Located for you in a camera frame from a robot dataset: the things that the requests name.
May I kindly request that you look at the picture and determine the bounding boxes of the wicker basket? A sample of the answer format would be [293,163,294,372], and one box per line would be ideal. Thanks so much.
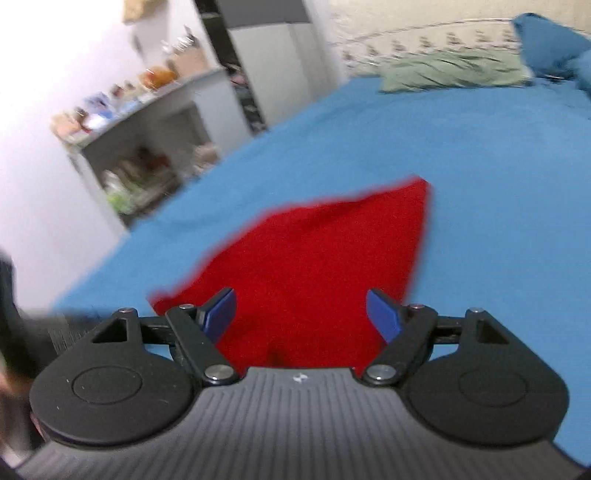
[175,46,209,77]

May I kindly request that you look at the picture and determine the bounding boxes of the green pillow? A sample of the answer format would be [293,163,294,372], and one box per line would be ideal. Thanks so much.
[379,48,534,93]

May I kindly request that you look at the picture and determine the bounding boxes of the rolled blue duvet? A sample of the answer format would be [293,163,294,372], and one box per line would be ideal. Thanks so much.
[567,51,591,99]

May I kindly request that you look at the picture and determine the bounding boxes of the bed with blue sheet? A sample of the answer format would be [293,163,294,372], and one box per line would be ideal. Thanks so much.
[51,76,591,467]

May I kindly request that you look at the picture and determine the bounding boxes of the white desk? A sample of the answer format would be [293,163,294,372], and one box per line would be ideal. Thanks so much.
[51,67,253,230]

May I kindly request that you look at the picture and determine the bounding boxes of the red knit sweater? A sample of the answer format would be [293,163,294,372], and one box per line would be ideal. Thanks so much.
[150,175,434,370]

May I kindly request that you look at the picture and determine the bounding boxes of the beige cloth bag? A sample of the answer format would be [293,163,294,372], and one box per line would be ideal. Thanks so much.
[191,144,221,176]

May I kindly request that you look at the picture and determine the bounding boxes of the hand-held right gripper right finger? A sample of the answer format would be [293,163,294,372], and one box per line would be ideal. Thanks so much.
[360,289,511,388]

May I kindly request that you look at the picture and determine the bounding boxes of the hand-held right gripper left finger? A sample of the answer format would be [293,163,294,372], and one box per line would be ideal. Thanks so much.
[91,287,239,387]

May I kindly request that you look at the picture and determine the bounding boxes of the cream quilted headboard cover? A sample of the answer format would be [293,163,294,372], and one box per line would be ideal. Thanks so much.
[329,0,591,78]

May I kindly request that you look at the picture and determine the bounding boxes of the blue pillow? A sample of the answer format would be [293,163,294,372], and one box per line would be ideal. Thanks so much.
[512,13,591,80]

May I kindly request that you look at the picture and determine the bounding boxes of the blue photo frame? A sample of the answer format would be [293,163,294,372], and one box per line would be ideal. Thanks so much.
[85,95,112,131]

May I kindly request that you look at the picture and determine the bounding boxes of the orange plush figure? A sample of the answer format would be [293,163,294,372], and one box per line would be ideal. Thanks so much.
[143,67,179,89]

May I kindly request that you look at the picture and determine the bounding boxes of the clear plastic drawer unit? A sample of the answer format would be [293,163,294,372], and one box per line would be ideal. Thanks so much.
[103,161,181,219]

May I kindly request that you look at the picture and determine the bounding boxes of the beige hanging cloth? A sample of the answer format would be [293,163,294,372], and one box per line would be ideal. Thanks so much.
[122,0,163,23]

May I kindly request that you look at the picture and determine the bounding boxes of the grey and white wardrobe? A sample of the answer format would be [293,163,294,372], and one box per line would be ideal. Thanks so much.
[194,0,348,136]

